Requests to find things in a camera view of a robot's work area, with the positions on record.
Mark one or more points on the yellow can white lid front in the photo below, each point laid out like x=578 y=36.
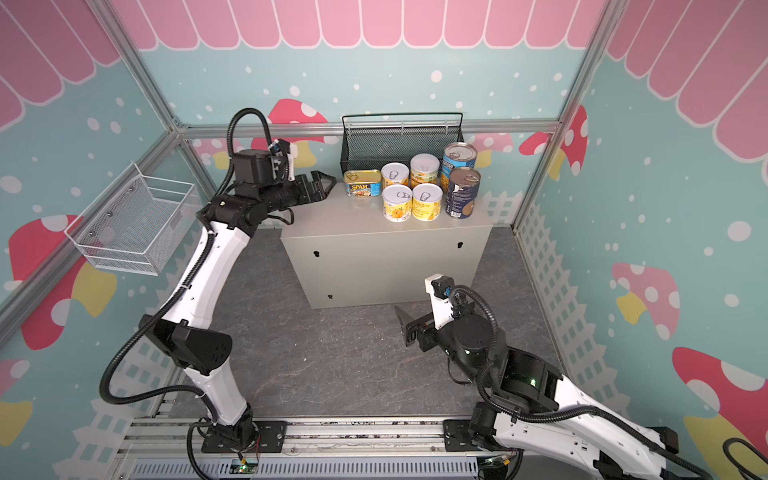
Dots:
x=427 y=202

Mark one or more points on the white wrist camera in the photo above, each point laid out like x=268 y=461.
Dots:
x=439 y=288
x=284 y=154

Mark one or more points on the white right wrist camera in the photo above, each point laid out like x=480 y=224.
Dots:
x=439 y=288

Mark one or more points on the white mesh wire basket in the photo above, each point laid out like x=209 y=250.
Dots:
x=136 y=224

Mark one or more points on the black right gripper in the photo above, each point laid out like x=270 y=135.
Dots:
x=419 y=330

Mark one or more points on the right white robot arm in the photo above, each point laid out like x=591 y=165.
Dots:
x=528 y=404

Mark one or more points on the black mesh wire basket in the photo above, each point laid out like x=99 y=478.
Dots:
x=371 y=141

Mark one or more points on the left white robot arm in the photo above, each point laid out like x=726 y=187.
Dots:
x=260 y=184

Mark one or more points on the grey metal cabinet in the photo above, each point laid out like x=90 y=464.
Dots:
x=346 y=253

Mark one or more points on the gold rectangular sardine tin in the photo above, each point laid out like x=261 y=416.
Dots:
x=363 y=183

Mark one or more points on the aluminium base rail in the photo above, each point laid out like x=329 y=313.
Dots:
x=400 y=447

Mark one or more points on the dark navy label can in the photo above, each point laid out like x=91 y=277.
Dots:
x=463 y=188

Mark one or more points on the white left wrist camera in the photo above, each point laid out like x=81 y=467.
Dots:
x=284 y=154

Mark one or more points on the yellow can white lid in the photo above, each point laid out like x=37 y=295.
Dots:
x=424 y=168
x=427 y=202
x=395 y=173
x=397 y=203

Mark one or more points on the blue Progresso soup can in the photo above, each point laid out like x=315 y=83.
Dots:
x=455 y=155

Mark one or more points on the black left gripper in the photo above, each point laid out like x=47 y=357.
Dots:
x=306 y=196

